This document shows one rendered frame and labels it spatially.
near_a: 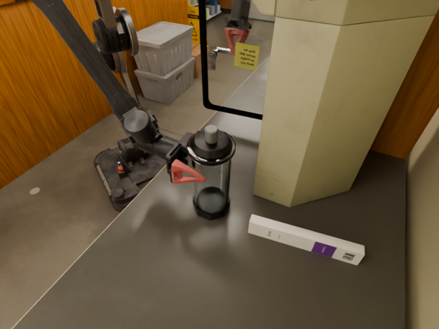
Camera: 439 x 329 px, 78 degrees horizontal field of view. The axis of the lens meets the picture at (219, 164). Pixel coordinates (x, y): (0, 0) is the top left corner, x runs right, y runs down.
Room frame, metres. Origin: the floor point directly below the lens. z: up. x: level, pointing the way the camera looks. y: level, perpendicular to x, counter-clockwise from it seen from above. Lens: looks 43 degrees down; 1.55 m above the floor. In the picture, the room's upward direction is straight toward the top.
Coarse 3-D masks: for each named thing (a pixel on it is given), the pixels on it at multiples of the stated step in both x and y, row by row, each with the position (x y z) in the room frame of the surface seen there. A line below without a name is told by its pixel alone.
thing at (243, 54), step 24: (216, 0) 0.89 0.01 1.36; (240, 0) 0.87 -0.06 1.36; (216, 24) 0.89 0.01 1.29; (240, 24) 0.86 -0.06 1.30; (264, 24) 0.84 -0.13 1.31; (216, 48) 0.89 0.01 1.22; (240, 48) 0.86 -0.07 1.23; (264, 48) 0.84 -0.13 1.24; (216, 72) 0.89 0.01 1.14; (240, 72) 0.86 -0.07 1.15; (264, 72) 0.83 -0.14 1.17; (216, 96) 0.89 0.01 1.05; (240, 96) 0.86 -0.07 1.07; (264, 96) 0.83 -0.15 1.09
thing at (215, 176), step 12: (192, 156) 0.43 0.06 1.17; (228, 156) 0.43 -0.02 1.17; (192, 168) 0.46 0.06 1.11; (204, 168) 0.42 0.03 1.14; (216, 168) 0.42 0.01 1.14; (228, 168) 0.44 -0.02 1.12; (216, 180) 0.43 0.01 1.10; (228, 180) 0.45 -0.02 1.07; (204, 192) 0.43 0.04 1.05; (216, 192) 0.43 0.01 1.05; (204, 204) 0.43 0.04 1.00; (216, 204) 0.43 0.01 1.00
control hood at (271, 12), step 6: (252, 0) 0.54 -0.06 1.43; (258, 0) 0.54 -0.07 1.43; (264, 0) 0.53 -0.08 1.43; (270, 0) 0.53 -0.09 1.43; (276, 0) 0.52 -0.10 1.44; (258, 6) 0.54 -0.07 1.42; (264, 6) 0.53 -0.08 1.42; (270, 6) 0.53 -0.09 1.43; (276, 6) 0.52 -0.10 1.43; (264, 12) 0.53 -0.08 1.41; (270, 12) 0.52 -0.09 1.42
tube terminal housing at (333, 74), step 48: (288, 0) 0.51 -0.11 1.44; (336, 0) 0.48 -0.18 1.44; (384, 0) 0.49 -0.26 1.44; (432, 0) 0.53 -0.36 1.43; (288, 48) 0.51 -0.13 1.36; (336, 48) 0.47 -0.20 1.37; (384, 48) 0.51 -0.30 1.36; (288, 96) 0.50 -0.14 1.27; (336, 96) 0.48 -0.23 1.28; (384, 96) 0.52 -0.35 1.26; (288, 144) 0.49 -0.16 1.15; (336, 144) 0.50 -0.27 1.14; (288, 192) 0.48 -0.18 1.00; (336, 192) 0.52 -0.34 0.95
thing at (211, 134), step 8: (208, 128) 0.46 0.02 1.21; (216, 128) 0.47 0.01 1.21; (200, 136) 0.47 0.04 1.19; (208, 136) 0.45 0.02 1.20; (216, 136) 0.46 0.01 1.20; (224, 136) 0.48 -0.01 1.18; (192, 144) 0.46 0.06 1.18; (200, 144) 0.45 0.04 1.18; (208, 144) 0.45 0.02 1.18; (216, 144) 0.45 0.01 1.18; (224, 144) 0.45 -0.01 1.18; (232, 144) 0.46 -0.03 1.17; (200, 152) 0.43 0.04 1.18; (208, 152) 0.43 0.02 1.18; (216, 152) 0.43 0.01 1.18; (224, 152) 0.43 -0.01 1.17
